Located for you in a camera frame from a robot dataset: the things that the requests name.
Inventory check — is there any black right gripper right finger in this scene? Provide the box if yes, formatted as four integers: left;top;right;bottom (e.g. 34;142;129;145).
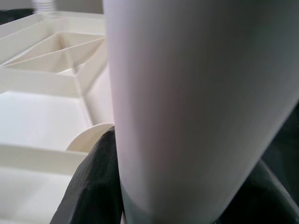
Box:
216;160;299;224

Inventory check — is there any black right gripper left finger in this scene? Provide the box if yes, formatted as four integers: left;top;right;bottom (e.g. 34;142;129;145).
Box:
49;129;125;224

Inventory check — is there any black tablecloth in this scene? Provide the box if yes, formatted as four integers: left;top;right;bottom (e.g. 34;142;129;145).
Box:
0;8;299;212

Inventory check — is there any white plastic table leg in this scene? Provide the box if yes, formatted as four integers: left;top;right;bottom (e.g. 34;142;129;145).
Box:
33;0;57;15
102;0;299;221

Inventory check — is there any white plastic table top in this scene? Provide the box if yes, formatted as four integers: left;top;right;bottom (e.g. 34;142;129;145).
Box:
0;9;117;224

